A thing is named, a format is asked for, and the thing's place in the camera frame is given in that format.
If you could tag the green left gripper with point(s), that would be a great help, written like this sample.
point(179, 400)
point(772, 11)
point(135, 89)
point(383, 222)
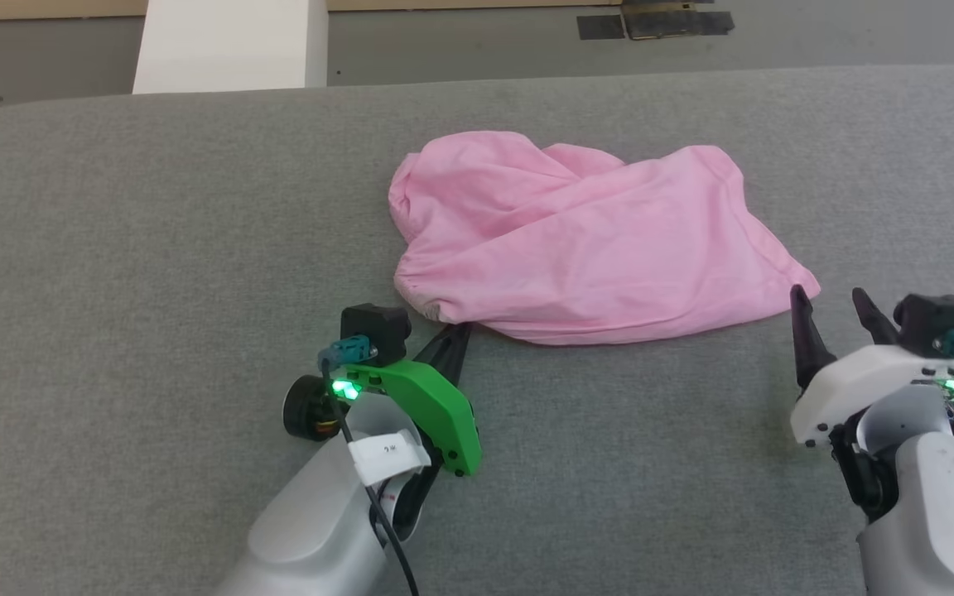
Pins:
point(436, 414)

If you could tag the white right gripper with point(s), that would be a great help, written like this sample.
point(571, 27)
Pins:
point(858, 389)

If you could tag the pink garment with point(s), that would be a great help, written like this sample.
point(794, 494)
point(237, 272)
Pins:
point(576, 240)

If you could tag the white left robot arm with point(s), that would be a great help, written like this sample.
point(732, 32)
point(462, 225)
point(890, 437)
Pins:
point(320, 530)

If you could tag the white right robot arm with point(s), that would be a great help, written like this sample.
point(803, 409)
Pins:
point(932, 513)

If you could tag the black round left wrist motor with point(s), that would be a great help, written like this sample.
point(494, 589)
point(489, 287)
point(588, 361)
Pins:
point(307, 410)

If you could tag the large black floor patch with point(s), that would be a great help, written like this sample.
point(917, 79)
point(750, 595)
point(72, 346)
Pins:
point(680, 25)

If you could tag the white box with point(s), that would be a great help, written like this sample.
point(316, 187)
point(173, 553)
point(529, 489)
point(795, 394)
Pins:
point(228, 45)

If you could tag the wooden framed grid panel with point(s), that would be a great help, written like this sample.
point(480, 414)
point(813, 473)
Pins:
point(30, 8)

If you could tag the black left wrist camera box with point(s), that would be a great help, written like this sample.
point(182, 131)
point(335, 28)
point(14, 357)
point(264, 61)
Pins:
point(378, 331)

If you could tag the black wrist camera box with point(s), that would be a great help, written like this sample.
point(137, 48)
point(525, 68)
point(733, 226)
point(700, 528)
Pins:
point(937, 319)
point(378, 331)

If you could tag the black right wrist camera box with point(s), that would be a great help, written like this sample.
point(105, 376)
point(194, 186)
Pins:
point(937, 319)

